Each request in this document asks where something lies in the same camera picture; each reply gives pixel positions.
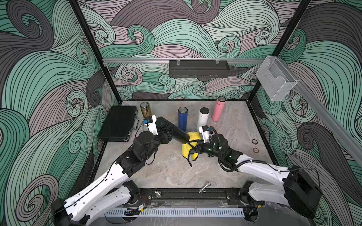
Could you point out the yellow cleaning cloth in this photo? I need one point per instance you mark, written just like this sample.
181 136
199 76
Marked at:
189 150

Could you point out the blue thermos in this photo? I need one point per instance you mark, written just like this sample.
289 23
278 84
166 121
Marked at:
182 118

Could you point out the gold thermos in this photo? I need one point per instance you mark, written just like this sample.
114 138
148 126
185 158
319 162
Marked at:
145 109

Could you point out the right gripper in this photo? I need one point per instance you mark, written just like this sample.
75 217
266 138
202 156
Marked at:
200 146

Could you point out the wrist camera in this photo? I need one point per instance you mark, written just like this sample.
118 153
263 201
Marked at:
205 132
150 123

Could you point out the black wall shelf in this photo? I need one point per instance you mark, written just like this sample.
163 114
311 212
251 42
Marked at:
200 69

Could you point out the black case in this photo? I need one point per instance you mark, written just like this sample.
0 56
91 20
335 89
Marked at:
118 124

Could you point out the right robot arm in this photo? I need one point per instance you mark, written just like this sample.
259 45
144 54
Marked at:
290 186

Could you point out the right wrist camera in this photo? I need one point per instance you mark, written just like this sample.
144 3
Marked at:
205 132

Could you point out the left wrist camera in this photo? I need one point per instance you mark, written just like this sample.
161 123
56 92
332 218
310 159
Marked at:
150 123

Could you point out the silver bolt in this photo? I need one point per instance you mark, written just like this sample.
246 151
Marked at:
203 188

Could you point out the white thermos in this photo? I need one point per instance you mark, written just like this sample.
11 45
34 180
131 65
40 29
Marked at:
203 117

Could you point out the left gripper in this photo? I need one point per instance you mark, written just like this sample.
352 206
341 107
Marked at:
166 137

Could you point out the black thermos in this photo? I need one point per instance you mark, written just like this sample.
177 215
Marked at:
168 131

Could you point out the clear plastic wall holder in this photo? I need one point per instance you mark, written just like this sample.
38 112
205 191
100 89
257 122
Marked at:
276 78

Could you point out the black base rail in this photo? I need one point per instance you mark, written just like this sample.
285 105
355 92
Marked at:
195 195

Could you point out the white slotted cable duct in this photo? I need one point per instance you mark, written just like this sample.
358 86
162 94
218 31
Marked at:
192 212

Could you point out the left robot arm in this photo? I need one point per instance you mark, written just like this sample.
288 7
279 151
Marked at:
114 187

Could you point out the pink thermos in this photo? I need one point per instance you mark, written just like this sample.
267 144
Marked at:
218 109

